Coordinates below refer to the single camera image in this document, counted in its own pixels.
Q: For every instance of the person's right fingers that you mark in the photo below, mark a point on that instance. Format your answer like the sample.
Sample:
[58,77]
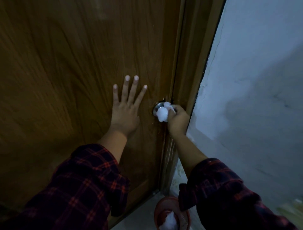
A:
[172,114]

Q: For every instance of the red round plastic bowl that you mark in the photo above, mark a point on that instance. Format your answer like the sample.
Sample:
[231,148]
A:
[165,206]

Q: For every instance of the person's right forearm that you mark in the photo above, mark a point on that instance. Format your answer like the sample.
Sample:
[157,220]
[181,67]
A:
[213,187]

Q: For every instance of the white foamy wad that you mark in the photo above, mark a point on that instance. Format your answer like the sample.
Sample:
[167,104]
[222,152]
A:
[169,221]

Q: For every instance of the person's left middle finger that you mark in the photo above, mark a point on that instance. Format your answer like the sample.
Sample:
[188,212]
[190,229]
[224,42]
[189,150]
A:
[133,90]

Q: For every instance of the brown wooden door frame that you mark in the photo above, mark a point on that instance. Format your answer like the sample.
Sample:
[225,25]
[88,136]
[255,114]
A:
[196,47]

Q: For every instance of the pale yellow blurred object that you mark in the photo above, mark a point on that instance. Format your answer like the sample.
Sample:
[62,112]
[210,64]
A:
[292,209]

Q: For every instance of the person's left forearm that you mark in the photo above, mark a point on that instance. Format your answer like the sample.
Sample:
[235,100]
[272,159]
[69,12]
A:
[82,184]

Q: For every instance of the person's left hand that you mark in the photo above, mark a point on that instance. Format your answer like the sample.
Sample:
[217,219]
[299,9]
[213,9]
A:
[124,115]

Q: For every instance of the white wiping cloth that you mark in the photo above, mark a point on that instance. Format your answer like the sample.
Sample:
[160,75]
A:
[162,113]

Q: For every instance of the person's left little finger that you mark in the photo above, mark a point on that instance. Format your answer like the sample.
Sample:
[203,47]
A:
[115,94]

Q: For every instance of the person's right hand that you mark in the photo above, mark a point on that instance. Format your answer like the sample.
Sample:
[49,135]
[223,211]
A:
[178,122]

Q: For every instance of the brown wooden door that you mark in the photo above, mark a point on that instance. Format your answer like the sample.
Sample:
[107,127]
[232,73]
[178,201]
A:
[59,59]

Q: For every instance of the silver round door knob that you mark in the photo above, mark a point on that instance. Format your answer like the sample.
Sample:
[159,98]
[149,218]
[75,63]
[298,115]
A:
[157,107]

